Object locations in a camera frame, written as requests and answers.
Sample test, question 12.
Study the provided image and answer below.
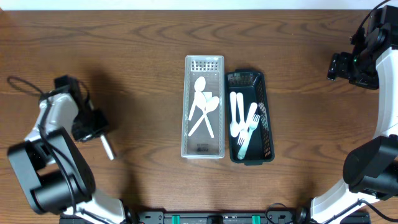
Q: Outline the pale green plastic fork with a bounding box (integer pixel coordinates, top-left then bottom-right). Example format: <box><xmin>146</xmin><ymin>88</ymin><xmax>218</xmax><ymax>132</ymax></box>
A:
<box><xmin>238</xmin><ymin>114</ymin><xmax>260</xmax><ymax>160</ymax></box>

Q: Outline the white plastic utensil handle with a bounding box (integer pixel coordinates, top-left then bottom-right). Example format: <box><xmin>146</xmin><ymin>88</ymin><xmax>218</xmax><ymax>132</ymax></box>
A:
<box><xmin>188</xmin><ymin>77</ymin><xmax>206</xmax><ymax>121</ymax></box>

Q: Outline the clear plastic basket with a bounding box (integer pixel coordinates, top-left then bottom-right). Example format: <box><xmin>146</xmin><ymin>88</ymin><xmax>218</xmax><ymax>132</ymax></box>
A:
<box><xmin>181</xmin><ymin>55</ymin><xmax>224</xmax><ymax>159</ymax></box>

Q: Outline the white plastic spoon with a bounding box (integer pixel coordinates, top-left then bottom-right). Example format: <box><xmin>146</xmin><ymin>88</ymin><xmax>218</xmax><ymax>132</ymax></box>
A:
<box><xmin>229</xmin><ymin>91</ymin><xmax>239</xmax><ymax>138</ymax></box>
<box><xmin>188</xmin><ymin>93</ymin><xmax>220</xmax><ymax>138</ymax></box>

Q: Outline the dark green plastic basket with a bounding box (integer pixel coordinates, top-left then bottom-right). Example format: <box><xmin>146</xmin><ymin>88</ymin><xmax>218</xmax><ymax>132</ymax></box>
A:
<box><xmin>225</xmin><ymin>69</ymin><xmax>274</xmax><ymax>166</ymax></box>

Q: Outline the black rail with equipment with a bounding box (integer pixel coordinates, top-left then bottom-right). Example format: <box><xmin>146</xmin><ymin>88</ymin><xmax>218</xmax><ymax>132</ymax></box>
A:
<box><xmin>127</xmin><ymin>207</ymin><xmax>307</xmax><ymax>224</ymax></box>

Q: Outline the white plastic fork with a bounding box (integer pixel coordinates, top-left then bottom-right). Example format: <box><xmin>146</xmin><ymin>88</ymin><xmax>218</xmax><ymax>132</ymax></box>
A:
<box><xmin>237</xmin><ymin>93</ymin><xmax>245</xmax><ymax>132</ymax></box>
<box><xmin>238</xmin><ymin>102</ymin><xmax>257</xmax><ymax>146</ymax></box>

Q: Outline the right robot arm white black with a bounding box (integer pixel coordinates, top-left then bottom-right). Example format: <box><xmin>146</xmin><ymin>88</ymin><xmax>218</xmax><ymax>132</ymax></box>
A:
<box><xmin>292</xmin><ymin>1</ymin><xmax>397</xmax><ymax>223</ymax></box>

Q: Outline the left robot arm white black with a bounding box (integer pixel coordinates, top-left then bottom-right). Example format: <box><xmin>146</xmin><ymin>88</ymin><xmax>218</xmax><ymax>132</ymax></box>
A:
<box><xmin>7</xmin><ymin>75</ymin><xmax>137</xmax><ymax>223</ymax></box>

